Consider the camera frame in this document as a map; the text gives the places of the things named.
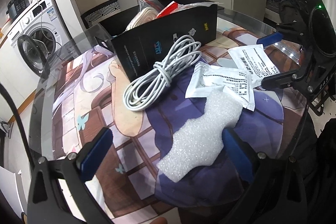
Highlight white foam piece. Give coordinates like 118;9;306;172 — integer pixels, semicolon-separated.
157;90;243;182

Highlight white cable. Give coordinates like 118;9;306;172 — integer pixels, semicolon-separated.
122;34;203;112

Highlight red white snack packet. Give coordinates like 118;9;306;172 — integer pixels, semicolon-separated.
156;1;183;19

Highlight bagged cream rope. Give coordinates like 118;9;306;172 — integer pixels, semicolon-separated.
125;0;161;32

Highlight person left hand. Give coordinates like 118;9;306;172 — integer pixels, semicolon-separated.
150;217;167;224

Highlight anime print desk mat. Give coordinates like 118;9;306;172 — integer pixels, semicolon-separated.
52;22;306;223

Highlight black cardboard box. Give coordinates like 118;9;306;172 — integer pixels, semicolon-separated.
96;0;218;81

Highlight white washing machine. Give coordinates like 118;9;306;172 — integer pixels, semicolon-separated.
6;0;70;77

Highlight black pressure cooker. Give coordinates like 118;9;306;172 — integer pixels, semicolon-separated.
7;0;30;21

